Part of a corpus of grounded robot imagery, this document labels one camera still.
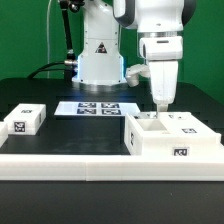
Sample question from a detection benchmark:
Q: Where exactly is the white marker base sheet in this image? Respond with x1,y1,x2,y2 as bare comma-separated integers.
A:
55,101,140,117

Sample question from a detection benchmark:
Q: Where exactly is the white cabinet top block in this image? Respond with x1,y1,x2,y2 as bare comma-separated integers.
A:
4,103,46,135

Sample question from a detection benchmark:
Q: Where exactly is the white U-shaped fence frame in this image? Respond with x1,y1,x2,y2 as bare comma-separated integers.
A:
0,120,224,181

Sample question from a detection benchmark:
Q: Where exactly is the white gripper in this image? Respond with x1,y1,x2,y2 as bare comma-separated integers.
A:
139,36,183,116

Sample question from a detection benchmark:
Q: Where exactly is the black cable bundle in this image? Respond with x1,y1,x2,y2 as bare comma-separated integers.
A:
27,61,74,80

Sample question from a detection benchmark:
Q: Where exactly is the white cabinet body box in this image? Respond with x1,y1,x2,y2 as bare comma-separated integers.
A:
124,114,223,158

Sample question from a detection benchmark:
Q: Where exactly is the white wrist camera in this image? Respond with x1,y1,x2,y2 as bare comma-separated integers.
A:
125,64,150,87

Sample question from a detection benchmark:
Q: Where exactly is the white cabinet door panel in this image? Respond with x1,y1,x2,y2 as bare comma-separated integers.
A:
134,112,158,119

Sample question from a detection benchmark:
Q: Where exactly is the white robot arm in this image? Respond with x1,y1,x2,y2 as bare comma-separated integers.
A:
73,0,196,113

